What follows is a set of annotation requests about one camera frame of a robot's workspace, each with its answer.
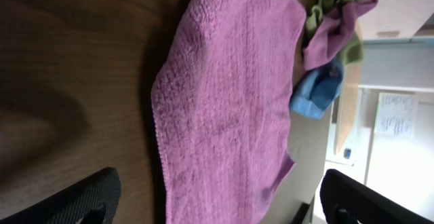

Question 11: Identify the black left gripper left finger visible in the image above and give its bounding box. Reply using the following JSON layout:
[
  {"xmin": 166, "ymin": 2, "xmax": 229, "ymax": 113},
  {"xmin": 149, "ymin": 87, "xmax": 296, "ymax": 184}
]
[{"xmin": 1, "ymin": 167, "xmax": 121, "ymax": 224}]

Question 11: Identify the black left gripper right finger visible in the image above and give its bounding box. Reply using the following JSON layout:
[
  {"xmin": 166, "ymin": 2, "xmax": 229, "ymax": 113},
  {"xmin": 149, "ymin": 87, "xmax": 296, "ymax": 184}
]
[{"xmin": 320, "ymin": 169, "xmax": 433, "ymax": 224}]

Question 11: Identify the purple cloth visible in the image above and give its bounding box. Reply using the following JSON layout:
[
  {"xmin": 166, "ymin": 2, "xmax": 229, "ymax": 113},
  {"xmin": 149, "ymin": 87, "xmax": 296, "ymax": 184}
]
[
  {"xmin": 151, "ymin": 0, "xmax": 305, "ymax": 223},
  {"xmin": 303, "ymin": 0, "xmax": 378, "ymax": 71}
]

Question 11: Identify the blue cloth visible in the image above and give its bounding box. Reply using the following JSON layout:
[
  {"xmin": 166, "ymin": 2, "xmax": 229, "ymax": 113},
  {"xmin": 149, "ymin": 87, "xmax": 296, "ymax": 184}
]
[{"xmin": 290, "ymin": 58, "xmax": 344, "ymax": 119}]

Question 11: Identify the purple cloth in pile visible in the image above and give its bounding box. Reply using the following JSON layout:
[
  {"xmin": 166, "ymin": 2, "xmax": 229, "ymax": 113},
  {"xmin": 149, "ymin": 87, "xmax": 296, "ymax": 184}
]
[{"xmin": 303, "ymin": 0, "xmax": 378, "ymax": 71}]

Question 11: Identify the green cloth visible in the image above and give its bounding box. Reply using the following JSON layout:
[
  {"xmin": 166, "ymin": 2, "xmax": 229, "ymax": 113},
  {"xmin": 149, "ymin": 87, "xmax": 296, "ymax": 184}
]
[{"xmin": 304, "ymin": 0, "xmax": 363, "ymax": 65}]

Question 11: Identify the white paper note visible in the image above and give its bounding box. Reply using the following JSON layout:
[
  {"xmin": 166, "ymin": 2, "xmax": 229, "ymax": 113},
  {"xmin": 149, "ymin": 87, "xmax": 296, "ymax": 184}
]
[{"xmin": 374, "ymin": 92, "xmax": 418, "ymax": 138}]

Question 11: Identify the white cabinet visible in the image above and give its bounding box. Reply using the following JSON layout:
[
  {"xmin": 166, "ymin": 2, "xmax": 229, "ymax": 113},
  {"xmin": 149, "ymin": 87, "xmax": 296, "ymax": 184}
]
[{"xmin": 358, "ymin": 0, "xmax": 433, "ymax": 41}]

